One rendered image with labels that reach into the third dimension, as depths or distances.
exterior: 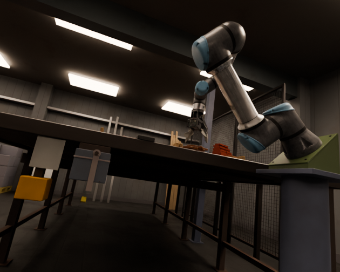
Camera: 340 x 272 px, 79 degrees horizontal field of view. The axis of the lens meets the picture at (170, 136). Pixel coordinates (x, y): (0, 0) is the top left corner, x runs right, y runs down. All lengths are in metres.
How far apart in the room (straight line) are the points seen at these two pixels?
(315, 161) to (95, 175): 0.86
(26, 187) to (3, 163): 5.06
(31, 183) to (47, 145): 0.15
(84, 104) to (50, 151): 6.12
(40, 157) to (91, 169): 0.20
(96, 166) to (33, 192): 0.23
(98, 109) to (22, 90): 2.11
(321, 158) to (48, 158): 1.07
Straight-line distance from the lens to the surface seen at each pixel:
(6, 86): 7.48
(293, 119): 1.00
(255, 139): 0.91
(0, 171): 5.98
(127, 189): 6.80
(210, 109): 3.40
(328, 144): 1.05
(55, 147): 0.92
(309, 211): 0.98
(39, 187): 0.89
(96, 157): 0.86
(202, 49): 0.84
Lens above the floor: 0.75
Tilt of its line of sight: 13 degrees up
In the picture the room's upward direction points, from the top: 8 degrees clockwise
